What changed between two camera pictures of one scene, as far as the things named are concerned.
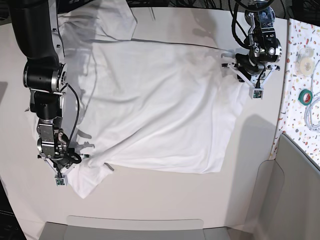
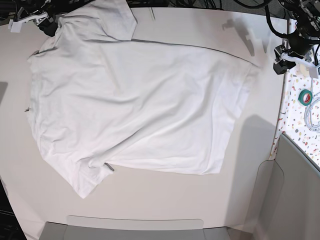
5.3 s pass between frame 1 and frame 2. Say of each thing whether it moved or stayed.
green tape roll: stayed
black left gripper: moved
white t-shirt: stayed
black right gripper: moved
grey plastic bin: stayed
